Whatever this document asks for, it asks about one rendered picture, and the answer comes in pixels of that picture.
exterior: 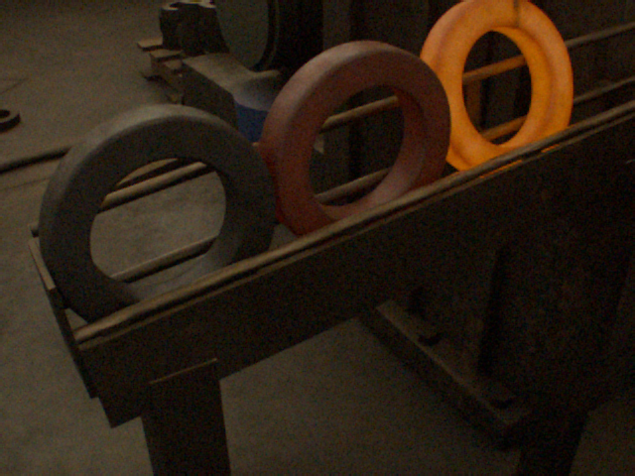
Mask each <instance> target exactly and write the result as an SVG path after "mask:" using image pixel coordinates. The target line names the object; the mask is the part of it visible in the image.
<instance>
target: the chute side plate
mask: <svg viewBox="0 0 635 476"><path fill-rule="evenodd" d="M633 160H635V112H634V113H632V114H630V115H628V116H625V117H623V118H622V119H619V120H617V121H614V122H612V123H610V124H608V125H606V126H604V127H603V126H601V127H599V128H596V129H595V130H593V131H590V132H588V133H586V134H583V135H581V136H579V137H577V138H575V139H572V140H570V141H568V142H565V143H563V144H560V145H558V146H557V147H554V148H552V149H550V150H548V151H546V152H543V153H542V154H539V155H537V156H534V157H532V158H530V159H528V158H527V160H526V159H524V161H523V160H522V162H521V161H520V163H518V162H517V164H516V163H515V165H513V166H510V167H508V168H505V169H503V170H501V171H498V172H496V173H493V174H491V175H489V176H486V177H484V178H480V179H478V180H475V181H473V182H471V183H468V184H466V185H464V186H461V187H459V188H456V189H453V190H451V191H448V192H446V193H444V194H441V195H439V196H436V197H434V198H432V200H429V201H426V202H424V203H421V204H419V205H416V206H414V207H412V208H409V209H407V210H404V211H401V212H399V213H396V214H394V215H392V216H389V218H386V219H384V220H381V221H379V222H376V223H374V224H372V225H368V226H366V227H364V228H362V229H359V230H357V231H355V232H351V234H349V235H346V236H344V237H341V238H338V239H335V240H333V241H331V242H328V243H326V244H322V245H320V246H318V247H316V248H315V249H313V250H311V251H308V252H306V253H303V254H301V255H299V256H296V257H293V258H291V259H288V260H286V261H283V262H281V263H278V265H275V266H273V267H271V268H268V269H266V270H262V271H260V272H258V273H255V274H253V275H251V276H248V277H245V278H242V279H240V281H238V282H235V283H233V284H231V285H227V286H225V287H222V288H220V289H218V290H215V291H213V292H209V293H207V294H205V295H202V296H200V297H196V298H194V299H191V300H188V301H186V303H183V304H181V305H179V306H176V307H174V308H171V309H169V310H167V311H164V312H162V313H159V314H156V315H154V316H151V317H149V318H147V319H144V320H142V321H140V322H137V323H135V324H132V325H131V326H128V327H126V328H124V329H121V330H119V331H116V332H114V333H112V334H109V335H107V336H105V337H102V338H99V339H97V340H94V341H92V342H90V343H87V344H85V345H83V346H80V347H79V351H80V354H81V356H82V358H83V359H84V362H85V364H86V367H87V370H88V372H89V375H90V378H91V381H92V384H93V387H94V389H95V392H96V395H97V397H98V398H99V400H100V402H101V404H102V407H103V410H104V412H105V415H106V418H107V420H108V423H109V425H110V427H111V428H115V427H117V426H119V425H121V424H123V423H125V422H127V421H129V420H132V419H134V418H136V417H139V416H141V415H143V414H147V413H149V412H152V411H153V404H152V397H151V392H150V387H149V386H148V385H149V383H150V382H151V381H154V380H158V379H160V378H163V377H166V376H168V375H171V374H174V373H176V372H179V371H182V370H183V369H186V368H189V367H191V366H194V365H198V364H200V363H203V362H206V361H208V360H211V359H214V358H216V359H217V367H218V368H219V378H220V380H221V379H223V378H225V377H227V376H229V375H231V374H234V373H236V372H239V371H241V370H243V369H245V368H247V367H249V366H251V365H254V364H256V363H259V362H261V361H263V360H265V359H267V358H269V357H271V356H273V355H277V354H279V353H281V352H283V351H285V350H287V348H289V347H291V346H294V345H297V344H299V343H301V342H303V341H305V340H307V339H309V338H312V337H314V336H316V335H319V334H321V333H323V332H325V331H328V330H329V329H330V328H332V327H334V326H336V325H339V324H341V323H344V322H345V321H347V320H349V319H351V318H353V317H355V316H358V315H361V314H363V312H365V311H367V310H369V309H371V308H374V307H376V306H378V305H381V304H383V303H385V302H387V301H389V300H392V299H394V298H395V297H397V296H399V295H402V294H404V293H406V292H409V291H411V290H413V289H415V288H417V287H419V286H422V285H424V284H425V283H426V282H429V281H431V280H433V279H435V278H437V277H439V276H441V275H444V274H446V273H448V272H450V271H453V270H455V268H457V267H459V266H461V265H464V264H466V263H468V262H470V261H472V260H474V259H476V258H478V257H480V256H482V255H485V254H488V252H490V251H492V250H494V249H496V248H498V247H500V246H502V245H505V244H507V243H509V242H511V241H513V240H515V239H517V238H519V237H521V236H523V235H526V234H528V232H530V231H532V230H534V229H536V228H538V227H540V226H542V225H545V224H547V223H549V222H551V221H553V220H555V219H556V218H558V217H560V216H562V215H565V214H567V213H569V212H571V211H573V210H575V209H577V208H579V207H581V206H584V205H585V204H587V203H589V202H591V201H593V200H595V199H597V198H599V197H601V196H603V195H605V194H607V193H609V192H611V191H613V190H615V189H617V188H618V187H620V183H621V179H622V175H623V170H624V166H625V162H627V161H629V162H630V161H633Z"/></svg>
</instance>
